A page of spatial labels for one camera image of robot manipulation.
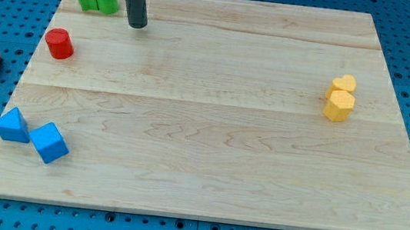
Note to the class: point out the green cylinder block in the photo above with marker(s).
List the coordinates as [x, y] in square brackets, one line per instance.
[108, 7]

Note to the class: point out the red cylinder block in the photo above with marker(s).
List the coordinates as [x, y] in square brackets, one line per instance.
[59, 43]

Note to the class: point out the blue cube block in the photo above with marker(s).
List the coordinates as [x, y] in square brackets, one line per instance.
[48, 142]

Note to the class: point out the yellow heart block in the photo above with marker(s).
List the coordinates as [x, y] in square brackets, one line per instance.
[344, 83]

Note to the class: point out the yellow hexagon block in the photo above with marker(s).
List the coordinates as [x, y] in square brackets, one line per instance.
[339, 106]

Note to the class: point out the blue triangle block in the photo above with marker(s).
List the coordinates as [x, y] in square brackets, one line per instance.
[13, 127]

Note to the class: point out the wooden board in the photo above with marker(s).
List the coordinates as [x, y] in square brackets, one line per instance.
[213, 111]

